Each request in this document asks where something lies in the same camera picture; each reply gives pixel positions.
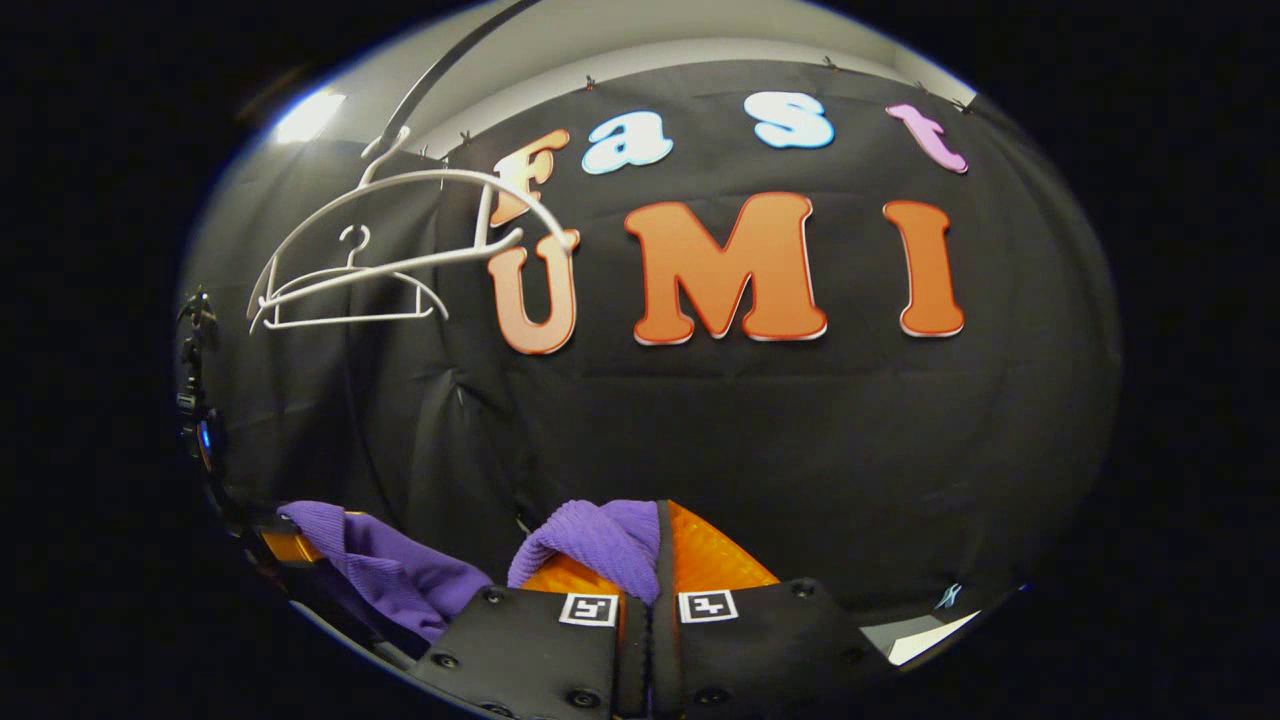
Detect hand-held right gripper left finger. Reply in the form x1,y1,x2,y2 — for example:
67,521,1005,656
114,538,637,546
410,550,651,720

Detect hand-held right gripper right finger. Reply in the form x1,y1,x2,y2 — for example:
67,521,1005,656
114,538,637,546
650,498,896,720

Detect purple corduroy shirt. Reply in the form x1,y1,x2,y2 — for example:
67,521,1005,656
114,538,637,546
278,498,663,644

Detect white plastic clothes hanger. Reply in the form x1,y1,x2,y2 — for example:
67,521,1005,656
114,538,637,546
262,225,451,331
247,125,581,336

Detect ceiling light panel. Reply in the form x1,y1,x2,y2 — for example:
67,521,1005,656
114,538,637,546
275,92,346,143

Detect black camera stand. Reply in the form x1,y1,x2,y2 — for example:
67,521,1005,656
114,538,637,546
175,290,226,501

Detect black clothes rail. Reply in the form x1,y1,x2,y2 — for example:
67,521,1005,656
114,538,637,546
385,0,546,151

